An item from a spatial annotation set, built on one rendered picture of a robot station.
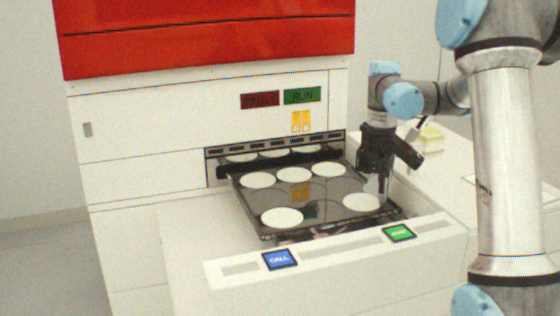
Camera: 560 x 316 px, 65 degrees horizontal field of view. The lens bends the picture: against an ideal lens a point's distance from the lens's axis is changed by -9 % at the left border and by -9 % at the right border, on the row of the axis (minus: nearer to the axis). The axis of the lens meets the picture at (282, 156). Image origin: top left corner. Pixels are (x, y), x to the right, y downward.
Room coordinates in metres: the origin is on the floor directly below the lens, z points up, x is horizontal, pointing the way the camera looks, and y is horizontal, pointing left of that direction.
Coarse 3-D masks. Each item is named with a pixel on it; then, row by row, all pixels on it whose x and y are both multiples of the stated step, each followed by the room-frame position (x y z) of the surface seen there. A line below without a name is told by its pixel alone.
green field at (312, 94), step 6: (294, 90) 1.36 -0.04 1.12; (300, 90) 1.37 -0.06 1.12; (306, 90) 1.37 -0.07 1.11; (312, 90) 1.38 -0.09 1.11; (318, 90) 1.38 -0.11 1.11; (288, 96) 1.35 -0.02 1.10; (294, 96) 1.36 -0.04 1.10; (300, 96) 1.37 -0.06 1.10; (306, 96) 1.37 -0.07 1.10; (312, 96) 1.38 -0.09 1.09; (318, 96) 1.38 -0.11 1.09; (288, 102) 1.35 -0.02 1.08; (294, 102) 1.36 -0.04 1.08
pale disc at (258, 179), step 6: (246, 174) 1.25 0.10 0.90; (252, 174) 1.25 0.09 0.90; (258, 174) 1.25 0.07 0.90; (264, 174) 1.25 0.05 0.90; (270, 174) 1.25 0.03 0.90; (246, 180) 1.21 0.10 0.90; (252, 180) 1.21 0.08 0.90; (258, 180) 1.21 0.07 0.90; (264, 180) 1.21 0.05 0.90; (270, 180) 1.21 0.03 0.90; (246, 186) 1.18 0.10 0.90; (252, 186) 1.17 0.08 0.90; (258, 186) 1.17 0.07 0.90; (264, 186) 1.17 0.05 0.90
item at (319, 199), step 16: (336, 160) 1.34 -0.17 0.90; (240, 176) 1.24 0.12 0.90; (320, 176) 1.23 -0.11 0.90; (336, 176) 1.23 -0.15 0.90; (352, 176) 1.23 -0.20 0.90; (256, 192) 1.14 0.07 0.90; (272, 192) 1.14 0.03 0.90; (288, 192) 1.14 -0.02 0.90; (304, 192) 1.14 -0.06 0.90; (320, 192) 1.13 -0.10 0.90; (336, 192) 1.13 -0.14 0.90; (352, 192) 1.13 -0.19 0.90; (256, 208) 1.05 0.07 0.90; (272, 208) 1.05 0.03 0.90; (304, 208) 1.05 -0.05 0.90; (320, 208) 1.05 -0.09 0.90; (336, 208) 1.05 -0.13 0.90; (384, 208) 1.04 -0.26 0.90; (304, 224) 0.97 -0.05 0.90
